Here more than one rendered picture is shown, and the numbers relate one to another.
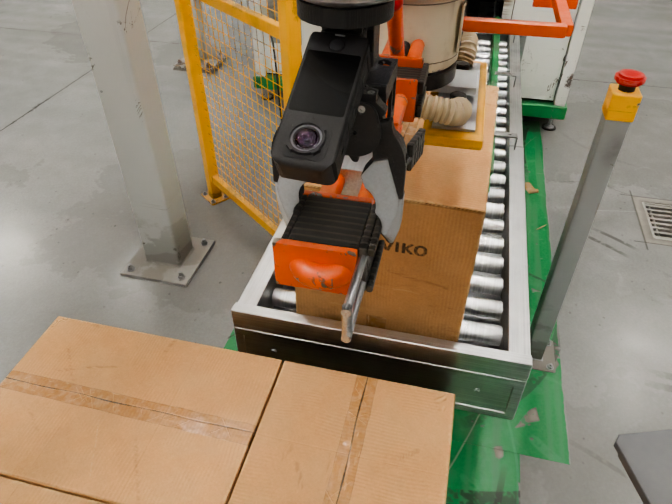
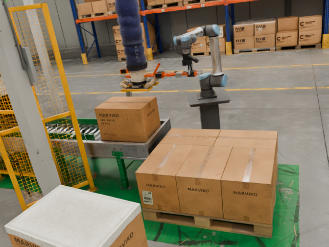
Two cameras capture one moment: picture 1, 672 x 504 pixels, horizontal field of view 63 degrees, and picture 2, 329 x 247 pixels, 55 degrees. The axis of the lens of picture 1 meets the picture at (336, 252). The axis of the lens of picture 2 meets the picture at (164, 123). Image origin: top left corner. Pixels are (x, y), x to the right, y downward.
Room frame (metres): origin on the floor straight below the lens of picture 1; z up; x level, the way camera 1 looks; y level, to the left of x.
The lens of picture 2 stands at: (0.16, 3.17, 2.02)
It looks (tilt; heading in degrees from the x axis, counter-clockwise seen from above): 22 degrees down; 281
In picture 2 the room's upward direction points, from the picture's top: 8 degrees counter-clockwise
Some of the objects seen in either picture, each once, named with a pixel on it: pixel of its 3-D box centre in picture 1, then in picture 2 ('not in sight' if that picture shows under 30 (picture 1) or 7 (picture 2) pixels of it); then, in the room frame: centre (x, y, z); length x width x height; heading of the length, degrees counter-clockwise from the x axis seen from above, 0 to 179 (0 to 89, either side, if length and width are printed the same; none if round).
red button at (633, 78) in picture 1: (629, 81); not in sight; (1.29, -0.71, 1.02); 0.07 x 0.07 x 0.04
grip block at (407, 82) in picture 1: (389, 86); (159, 74); (0.74, -0.07, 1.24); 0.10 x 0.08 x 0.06; 77
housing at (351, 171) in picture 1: (359, 170); (179, 74); (0.53, -0.03, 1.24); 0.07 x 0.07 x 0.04; 77
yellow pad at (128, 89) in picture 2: not in sight; (136, 87); (1.00, -0.04, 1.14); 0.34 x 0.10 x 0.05; 167
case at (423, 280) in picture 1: (401, 197); (129, 118); (1.19, -0.17, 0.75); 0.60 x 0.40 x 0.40; 165
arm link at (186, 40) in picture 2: not in sight; (185, 42); (0.42, -0.01, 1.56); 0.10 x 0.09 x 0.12; 67
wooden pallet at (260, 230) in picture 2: not in sight; (214, 190); (0.26, 0.36, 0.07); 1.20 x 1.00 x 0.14; 166
